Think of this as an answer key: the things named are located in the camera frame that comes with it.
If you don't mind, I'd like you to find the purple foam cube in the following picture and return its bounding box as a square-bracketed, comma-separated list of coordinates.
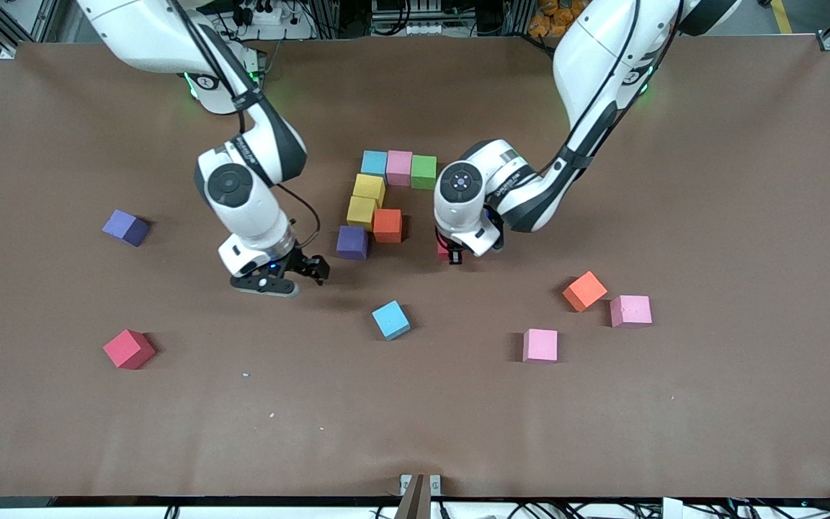
[336, 225, 370, 261]
[102, 209, 151, 248]

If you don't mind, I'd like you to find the orange foam cube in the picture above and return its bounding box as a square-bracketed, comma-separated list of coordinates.
[372, 208, 403, 244]
[562, 270, 609, 313]

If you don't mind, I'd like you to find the green foam cube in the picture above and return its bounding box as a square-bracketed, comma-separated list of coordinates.
[411, 154, 439, 191]

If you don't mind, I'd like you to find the yellow foam cube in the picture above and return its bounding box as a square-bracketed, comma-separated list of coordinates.
[346, 195, 378, 230]
[353, 173, 387, 208]

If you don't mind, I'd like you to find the pink foam cube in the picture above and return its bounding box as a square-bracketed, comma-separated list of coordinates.
[522, 328, 559, 365]
[610, 294, 653, 329]
[386, 150, 414, 188]

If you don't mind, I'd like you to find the white electronic device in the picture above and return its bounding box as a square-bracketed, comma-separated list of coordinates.
[370, 0, 446, 37]

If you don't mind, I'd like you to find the orange mesh bag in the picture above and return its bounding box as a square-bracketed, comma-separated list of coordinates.
[528, 0, 590, 38]

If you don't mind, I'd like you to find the white power strip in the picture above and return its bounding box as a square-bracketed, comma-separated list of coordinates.
[230, 0, 295, 27]

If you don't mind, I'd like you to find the aluminium frame post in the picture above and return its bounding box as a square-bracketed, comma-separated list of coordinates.
[312, 0, 344, 38]
[499, 0, 535, 37]

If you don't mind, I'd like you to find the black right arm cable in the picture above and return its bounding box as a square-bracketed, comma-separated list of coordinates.
[170, 0, 322, 249]

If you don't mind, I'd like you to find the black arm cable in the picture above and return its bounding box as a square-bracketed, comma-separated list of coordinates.
[530, 0, 682, 181]
[170, 0, 322, 249]

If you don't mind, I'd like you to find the grey metal bracket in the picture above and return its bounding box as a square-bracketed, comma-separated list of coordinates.
[399, 474, 442, 519]

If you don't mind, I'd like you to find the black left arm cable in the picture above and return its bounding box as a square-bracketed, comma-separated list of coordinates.
[530, 0, 682, 181]

